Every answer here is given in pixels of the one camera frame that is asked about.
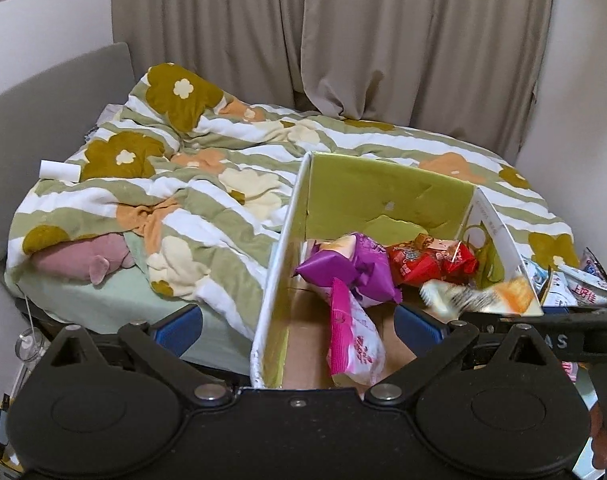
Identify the red snack packet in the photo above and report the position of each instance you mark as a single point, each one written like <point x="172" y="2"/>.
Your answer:
<point x="411" y="262"/>
<point x="458" y="259"/>

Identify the small white blue packet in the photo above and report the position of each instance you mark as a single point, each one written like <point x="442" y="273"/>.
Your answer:
<point x="536" y="275"/>

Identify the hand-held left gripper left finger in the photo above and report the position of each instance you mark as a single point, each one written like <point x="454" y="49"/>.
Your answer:
<point x="181" y="327"/>

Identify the clear glass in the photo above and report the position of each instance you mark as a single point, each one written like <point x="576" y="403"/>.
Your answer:
<point x="31" y="347"/>

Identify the pink plush toy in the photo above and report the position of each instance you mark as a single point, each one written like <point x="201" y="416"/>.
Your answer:
<point x="83" y="257"/>

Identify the green cardboard box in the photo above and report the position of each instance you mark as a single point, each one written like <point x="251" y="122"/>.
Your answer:
<point x="383" y="185"/>

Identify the white paper roll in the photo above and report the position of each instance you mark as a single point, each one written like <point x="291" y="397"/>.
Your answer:
<point x="58" y="170"/>

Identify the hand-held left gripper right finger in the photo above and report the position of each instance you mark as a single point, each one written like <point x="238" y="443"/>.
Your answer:
<point x="417" y="326"/>

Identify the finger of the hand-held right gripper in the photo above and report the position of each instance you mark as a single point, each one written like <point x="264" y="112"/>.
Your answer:
<point x="513" y="322"/>

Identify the white orange snack packet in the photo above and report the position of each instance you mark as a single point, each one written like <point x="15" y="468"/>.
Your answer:
<point x="513" y="295"/>

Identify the beige curtain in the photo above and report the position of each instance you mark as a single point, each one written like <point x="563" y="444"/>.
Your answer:
<point x="333" y="35"/>

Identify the light green bedsheet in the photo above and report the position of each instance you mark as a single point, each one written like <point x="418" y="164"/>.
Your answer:
<point x="133" y="300"/>

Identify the pale orange snack packet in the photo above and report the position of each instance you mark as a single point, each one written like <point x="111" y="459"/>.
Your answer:
<point x="333" y="246"/>

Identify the pink snack packet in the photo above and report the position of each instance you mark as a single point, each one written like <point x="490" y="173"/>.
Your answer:
<point x="356" y="340"/>

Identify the blue white snack packet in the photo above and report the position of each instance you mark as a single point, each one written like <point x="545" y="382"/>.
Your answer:
<point x="581" y="287"/>

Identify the grey bed headboard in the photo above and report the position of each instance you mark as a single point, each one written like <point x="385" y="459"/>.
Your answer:
<point x="43" y="100"/>

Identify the striped floral quilt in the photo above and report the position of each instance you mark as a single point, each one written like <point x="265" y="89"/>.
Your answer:
<point x="208" y="200"/>

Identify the purple snack packet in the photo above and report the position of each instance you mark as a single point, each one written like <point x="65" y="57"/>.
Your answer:
<point x="343" y="265"/>

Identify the person's right hand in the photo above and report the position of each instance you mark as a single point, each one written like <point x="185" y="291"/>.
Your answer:
<point x="602" y="435"/>

